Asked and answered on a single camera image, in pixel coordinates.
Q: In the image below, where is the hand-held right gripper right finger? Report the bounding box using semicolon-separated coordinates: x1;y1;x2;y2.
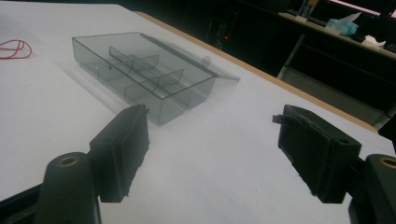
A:
272;104;362;204

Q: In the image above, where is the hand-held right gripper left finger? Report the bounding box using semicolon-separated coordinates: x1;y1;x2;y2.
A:
88;104;151;203

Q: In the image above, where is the clear grey compartment box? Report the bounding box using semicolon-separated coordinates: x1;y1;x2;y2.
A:
71;31;241;126

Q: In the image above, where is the dark shelf unit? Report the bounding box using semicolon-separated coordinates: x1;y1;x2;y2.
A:
276;0;396;131

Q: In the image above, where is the white crumpled tissue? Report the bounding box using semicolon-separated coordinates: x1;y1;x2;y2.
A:
362;35;387;49

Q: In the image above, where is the blue crumpled cloth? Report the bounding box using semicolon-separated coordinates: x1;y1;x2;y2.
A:
325;12;362;36

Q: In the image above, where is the red cable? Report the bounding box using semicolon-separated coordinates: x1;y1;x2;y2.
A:
0;39;34;61

